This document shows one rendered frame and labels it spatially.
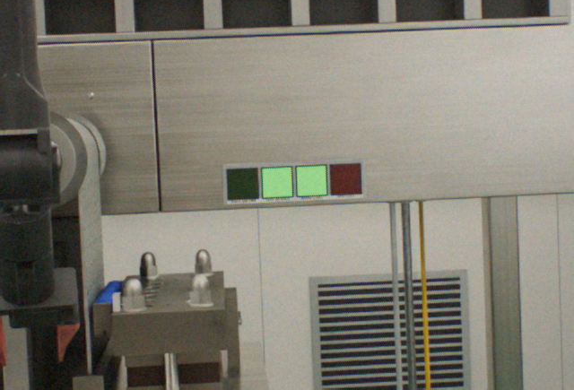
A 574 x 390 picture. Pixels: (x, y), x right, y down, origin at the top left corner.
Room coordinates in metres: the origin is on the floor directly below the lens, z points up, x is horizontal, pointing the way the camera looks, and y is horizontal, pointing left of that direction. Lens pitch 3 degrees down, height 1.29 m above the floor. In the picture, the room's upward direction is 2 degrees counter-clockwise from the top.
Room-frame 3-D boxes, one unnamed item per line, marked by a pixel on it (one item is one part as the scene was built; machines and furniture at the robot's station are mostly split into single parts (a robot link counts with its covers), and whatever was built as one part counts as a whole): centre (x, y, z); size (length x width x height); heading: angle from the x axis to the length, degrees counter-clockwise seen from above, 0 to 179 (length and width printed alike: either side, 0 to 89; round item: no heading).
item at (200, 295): (1.58, 0.13, 1.05); 0.04 x 0.04 x 0.04
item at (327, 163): (1.91, -0.01, 1.19); 0.25 x 0.01 x 0.07; 93
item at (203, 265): (1.90, 0.15, 1.05); 0.04 x 0.04 x 0.04
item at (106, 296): (1.69, 0.28, 1.03); 0.21 x 0.04 x 0.03; 3
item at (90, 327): (1.69, 0.30, 0.97); 0.23 x 0.01 x 0.09; 3
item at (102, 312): (1.69, 0.28, 1.01); 0.23 x 0.03 x 0.05; 3
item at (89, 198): (1.68, 0.30, 1.11); 0.23 x 0.01 x 0.18; 3
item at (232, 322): (1.75, 0.09, 0.97); 0.10 x 0.03 x 0.11; 3
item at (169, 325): (1.73, 0.19, 1.00); 0.40 x 0.16 x 0.06; 3
